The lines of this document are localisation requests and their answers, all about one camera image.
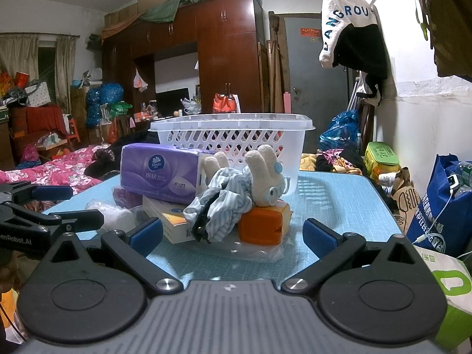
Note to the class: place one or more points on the brown paper bag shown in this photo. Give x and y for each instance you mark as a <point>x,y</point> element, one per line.
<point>403,199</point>

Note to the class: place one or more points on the purple tissue pack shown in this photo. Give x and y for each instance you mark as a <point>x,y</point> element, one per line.
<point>162,169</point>

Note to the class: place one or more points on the pink floral blanket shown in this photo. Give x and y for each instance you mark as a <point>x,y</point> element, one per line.
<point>59,171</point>

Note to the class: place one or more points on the red cloth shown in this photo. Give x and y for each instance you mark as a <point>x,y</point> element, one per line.
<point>40,118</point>

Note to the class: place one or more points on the grey door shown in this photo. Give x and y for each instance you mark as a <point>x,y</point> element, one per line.
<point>306,73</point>

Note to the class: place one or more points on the blue striped cloth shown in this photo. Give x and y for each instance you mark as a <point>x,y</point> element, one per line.
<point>225,206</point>

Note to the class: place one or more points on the hanging white plastic bag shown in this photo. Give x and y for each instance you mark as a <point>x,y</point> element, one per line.
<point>141,81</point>

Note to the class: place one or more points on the white and yellow box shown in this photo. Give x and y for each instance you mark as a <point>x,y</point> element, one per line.
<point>166,217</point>

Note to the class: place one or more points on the orange box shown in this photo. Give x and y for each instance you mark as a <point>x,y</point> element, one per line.
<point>258,228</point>

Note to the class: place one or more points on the blue patterned sacks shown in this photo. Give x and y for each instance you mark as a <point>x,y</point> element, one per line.
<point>107,96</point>

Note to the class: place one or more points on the orange bag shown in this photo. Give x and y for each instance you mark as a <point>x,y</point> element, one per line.
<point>225,104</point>

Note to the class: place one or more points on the black monitor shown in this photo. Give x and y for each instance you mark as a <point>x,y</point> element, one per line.
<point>171,101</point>

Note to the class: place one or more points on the beige curtain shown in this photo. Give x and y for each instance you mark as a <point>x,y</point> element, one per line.
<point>18,55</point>

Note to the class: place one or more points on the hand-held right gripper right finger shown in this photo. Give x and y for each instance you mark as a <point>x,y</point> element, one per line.
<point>320,236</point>

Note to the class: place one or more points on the colourful patterned cloth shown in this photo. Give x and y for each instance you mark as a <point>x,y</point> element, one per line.
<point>335,162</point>

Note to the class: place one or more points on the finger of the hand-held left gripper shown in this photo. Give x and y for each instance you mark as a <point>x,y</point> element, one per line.
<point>81,218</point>
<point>53,193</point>

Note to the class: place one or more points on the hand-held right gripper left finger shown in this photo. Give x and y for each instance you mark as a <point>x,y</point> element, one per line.
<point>145,236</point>

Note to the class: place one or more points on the white plastic basket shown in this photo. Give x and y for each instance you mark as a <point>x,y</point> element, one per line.
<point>236,136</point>

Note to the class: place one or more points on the blue shopping bag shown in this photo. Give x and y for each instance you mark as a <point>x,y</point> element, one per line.
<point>438,206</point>

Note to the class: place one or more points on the yellow container with green lid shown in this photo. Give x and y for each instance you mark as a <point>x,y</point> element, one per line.
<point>381,156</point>

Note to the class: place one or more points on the cream plush rabbit toy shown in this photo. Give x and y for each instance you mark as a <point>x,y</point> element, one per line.
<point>262,179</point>

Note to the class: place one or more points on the dark wooden wardrobe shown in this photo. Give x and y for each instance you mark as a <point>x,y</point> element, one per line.
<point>225,51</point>

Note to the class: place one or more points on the green cloth on wardrobe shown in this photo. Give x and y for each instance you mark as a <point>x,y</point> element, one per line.
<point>166,7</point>

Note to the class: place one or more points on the hanging olive garment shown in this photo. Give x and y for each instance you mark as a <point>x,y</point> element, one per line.
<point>450,25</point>

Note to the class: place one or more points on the white and black hoodie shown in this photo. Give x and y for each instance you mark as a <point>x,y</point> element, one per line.
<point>354,44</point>

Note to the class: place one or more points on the blue plastic bag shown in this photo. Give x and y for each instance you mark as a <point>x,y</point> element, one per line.
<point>339,131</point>

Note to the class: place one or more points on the green and white box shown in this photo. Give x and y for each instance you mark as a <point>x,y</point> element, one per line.
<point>455,302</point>

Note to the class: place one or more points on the clear plastic bag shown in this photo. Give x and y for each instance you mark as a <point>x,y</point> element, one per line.
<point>110,212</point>

